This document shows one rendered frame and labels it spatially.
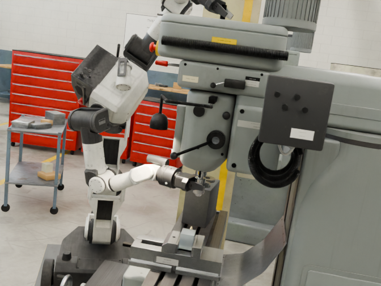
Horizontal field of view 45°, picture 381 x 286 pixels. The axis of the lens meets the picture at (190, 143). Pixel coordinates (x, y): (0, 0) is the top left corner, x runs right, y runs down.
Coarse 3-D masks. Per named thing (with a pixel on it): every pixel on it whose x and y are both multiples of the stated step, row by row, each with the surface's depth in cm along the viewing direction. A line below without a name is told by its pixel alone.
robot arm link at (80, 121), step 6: (72, 114) 200; (78, 114) 199; (84, 114) 198; (90, 114) 196; (72, 120) 199; (78, 120) 198; (84, 120) 196; (72, 126) 200; (78, 126) 199; (84, 126) 197; (90, 126) 195; (84, 132) 198; (90, 132) 197; (84, 138) 199; (90, 138) 198; (96, 138) 199; (102, 138) 203
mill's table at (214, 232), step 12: (180, 216) 227; (216, 216) 240; (180, 228) 212; (192, 228) 214; (204, 228) 216; (216, 228) 218; (204, 240) 202; (216, 240) 204; (156, 276) 165; (168, 276) 166; (180, 276) 172
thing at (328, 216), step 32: (320, 160) 161; (352, 160) 157; (288, 192) 193; (320, 192) 161; (352, 192) 159; (288, 224) 174; (320, 224) 163; (352, 224) 161; (288, 256) 169; (320, 256) 164; (352, 256) 163
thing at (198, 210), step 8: (208, 176) 231; (216, 184) 224; (192, 192) 215; (208, 192) 212; (216, 192) 228; (184, 200) 216; (192, 200) 215; (200, 200) 214; (208, 200) 213; (216, 200) 232; (184, 208) 217; (192, 208) 216; (200, 208) 215; (208, 208) 214; (184, 216) 218; (192, 216) 216; (200, 216) 215; (208, 216) 218; (192, 224) 217; (200, 224) 216
